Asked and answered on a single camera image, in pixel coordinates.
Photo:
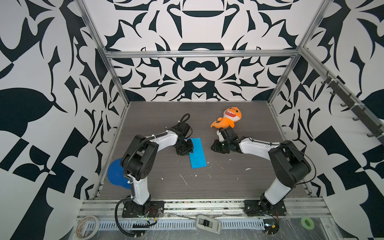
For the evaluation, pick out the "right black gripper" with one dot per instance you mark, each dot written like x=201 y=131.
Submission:
x=215 y=147

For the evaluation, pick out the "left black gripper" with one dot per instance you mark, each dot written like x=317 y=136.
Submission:
x=190 y=150

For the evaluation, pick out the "blue square paper sheet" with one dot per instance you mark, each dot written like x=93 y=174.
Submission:
x=197 y=157

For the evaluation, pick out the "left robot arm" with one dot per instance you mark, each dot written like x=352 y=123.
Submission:
x=139 y=158

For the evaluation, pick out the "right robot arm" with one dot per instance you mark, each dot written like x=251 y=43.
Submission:
x=289 y=163

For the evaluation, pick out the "orange shark plush toy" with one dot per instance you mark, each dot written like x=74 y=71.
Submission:
x=230 y=117

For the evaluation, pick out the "blue round cloth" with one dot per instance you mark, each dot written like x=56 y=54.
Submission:
x=116 y=176

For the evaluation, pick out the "small black electronics board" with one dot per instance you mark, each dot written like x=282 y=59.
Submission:
x=271 y=227

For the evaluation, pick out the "green tape roll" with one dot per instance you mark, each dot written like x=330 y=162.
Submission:
x=307 y=223

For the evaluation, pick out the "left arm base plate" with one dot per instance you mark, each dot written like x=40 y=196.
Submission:
x=150 y=209

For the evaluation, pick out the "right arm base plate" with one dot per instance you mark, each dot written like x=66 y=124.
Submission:
x=263 y=207

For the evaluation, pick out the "white slotted cable duct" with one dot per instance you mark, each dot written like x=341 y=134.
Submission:
x=184 y=224

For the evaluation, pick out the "grey switch box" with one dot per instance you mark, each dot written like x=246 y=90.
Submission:
x=208 y=224

